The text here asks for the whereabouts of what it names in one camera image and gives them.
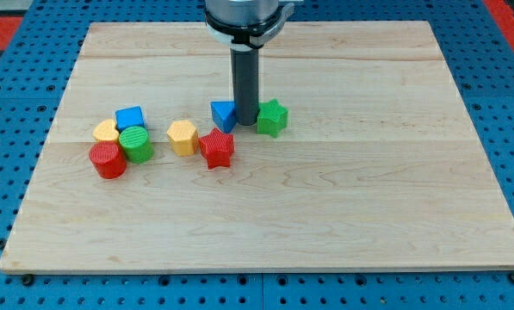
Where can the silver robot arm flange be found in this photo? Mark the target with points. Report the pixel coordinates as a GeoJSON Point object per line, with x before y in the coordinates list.
{"type": "Point", "coordinates": [246, 24]}

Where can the red star block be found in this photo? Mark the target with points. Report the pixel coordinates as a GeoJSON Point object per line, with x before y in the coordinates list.
{"type": "Point", "coordinates": [217, 148]}

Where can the blue cube block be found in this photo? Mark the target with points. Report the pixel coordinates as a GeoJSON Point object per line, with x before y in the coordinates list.
{"type": "Point", "coordinates": [129, 117]}

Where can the green cylinder block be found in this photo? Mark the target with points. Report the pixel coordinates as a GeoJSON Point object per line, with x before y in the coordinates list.
{"type": "Point", "coordinates": [136, 144]}

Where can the yellow hexagon block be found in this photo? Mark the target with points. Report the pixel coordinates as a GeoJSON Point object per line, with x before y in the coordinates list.
{"type": "Point", "coordinates": [183, 138]}

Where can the blue triangle block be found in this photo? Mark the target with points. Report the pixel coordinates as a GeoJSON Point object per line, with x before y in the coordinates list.
{"type": "Point", "coordinates": [224, 115]}

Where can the wooden board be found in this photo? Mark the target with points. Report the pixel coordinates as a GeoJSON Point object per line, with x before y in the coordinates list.
{"type": "Point", "coordinates": [379, 169]}

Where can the yellow heart block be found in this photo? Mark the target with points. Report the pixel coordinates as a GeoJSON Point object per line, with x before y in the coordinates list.
{"type": "Point", "coordinates": [106, 130]}

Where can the green star block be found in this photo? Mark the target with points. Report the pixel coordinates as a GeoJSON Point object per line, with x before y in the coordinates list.
{"type": "Point", "coordinates": [272, 118]}

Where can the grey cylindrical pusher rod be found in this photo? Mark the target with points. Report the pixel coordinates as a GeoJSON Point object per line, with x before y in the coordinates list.
{"type": "Point", "coordinates": [245, 85]}

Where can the red cylinder block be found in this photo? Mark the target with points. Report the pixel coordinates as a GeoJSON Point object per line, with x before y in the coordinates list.
{"type": "Point", "coordinates": [107, 159]}

